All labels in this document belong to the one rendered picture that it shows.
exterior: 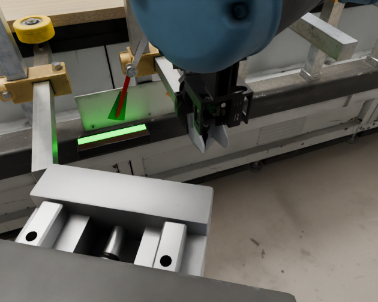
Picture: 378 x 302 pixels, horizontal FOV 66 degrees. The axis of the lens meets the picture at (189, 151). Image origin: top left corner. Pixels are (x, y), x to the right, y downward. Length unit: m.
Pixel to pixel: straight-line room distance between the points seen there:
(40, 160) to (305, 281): 1.10
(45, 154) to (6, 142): 0.31
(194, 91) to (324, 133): 1.33
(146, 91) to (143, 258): 0.54
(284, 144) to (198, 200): 1.31
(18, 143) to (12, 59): 0.21
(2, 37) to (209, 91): 0.41
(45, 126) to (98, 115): 0.20
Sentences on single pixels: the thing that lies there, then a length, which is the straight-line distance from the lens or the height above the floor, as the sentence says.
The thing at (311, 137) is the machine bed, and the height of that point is 0.16.
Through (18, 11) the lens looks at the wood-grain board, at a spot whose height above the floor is 0.90.
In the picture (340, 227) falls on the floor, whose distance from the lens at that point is 1.51.
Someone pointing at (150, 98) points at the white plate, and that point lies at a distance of 0.72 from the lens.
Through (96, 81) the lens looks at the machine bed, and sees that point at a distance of 0.93.
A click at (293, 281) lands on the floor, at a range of 1.31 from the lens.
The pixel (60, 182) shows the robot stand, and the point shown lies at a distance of 0.24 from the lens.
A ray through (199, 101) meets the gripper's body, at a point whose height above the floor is 0.96.
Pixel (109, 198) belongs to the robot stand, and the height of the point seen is 0.99.
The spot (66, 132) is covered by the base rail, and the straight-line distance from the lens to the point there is 0.76.
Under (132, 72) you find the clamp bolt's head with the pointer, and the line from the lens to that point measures 0.65.
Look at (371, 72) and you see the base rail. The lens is 1.09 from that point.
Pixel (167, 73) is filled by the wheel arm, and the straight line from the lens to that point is 0.61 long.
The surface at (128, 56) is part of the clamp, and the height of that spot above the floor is 0.87.
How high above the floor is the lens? 1.17
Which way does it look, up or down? 46 degrees down
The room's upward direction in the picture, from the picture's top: straight up
